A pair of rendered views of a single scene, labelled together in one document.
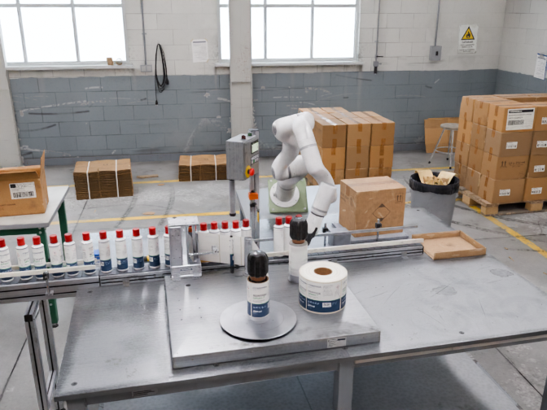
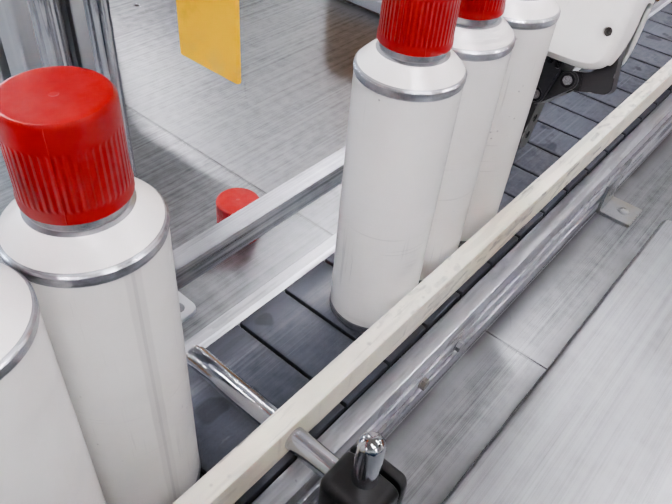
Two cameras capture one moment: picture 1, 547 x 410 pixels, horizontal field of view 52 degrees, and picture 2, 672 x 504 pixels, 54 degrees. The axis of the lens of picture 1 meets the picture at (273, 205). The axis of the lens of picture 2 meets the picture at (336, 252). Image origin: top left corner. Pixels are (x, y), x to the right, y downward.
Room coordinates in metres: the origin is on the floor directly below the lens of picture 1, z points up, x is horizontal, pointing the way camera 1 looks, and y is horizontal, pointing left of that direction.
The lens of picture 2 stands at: (2.41, 0.18, 1.18)
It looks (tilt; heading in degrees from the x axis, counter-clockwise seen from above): 43 degrees down; 319
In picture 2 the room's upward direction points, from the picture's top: 6 degrees clockwise
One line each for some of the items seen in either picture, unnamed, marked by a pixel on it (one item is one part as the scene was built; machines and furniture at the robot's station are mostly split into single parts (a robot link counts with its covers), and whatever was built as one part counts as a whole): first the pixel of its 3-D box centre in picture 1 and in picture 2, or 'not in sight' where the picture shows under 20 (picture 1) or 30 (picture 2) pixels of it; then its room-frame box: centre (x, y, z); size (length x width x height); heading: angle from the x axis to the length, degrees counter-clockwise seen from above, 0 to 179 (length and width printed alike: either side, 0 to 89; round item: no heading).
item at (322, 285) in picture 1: (322, 286); not in sight; (2.13, -0.21, 0.95); 0.20 x 0.20 x 0.14
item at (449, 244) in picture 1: (448, 244); not in sight; (2.82, -0.95, 0.85); 0.30 x 0.26 x 0.04; 103
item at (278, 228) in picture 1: (278, 237); (393, 168); (2.61, -0.03, 0.98); 0.05 x 0.05 x 0.20
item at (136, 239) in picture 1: (137, 248); not in sight; (2.46, 0.65, 0.98); 0.05 x 0.05 x 0.20
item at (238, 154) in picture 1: (242, 157); not in sight; (2.66, 0.15, 1.38); 0.17 x 0.10 x 0.19; 158
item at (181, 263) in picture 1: (184, 246); not in sight; (2.42, 0.42, 1.01); 0.14 x 0.13 x 0.26; 103
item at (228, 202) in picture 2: not in sight; (238, 215); (2.76, -0.02, 0.85); 0.03 x 0.03 x 0.03
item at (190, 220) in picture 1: (182, 220); not in sight; (2.42, 0.42, 1.14); 0.14 x 0.11 x 0.01; 103
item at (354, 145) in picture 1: (342, 152); not in sight; (6.54, -0.81, 0.45); 1.20 x 0.84 x 0.89; 11
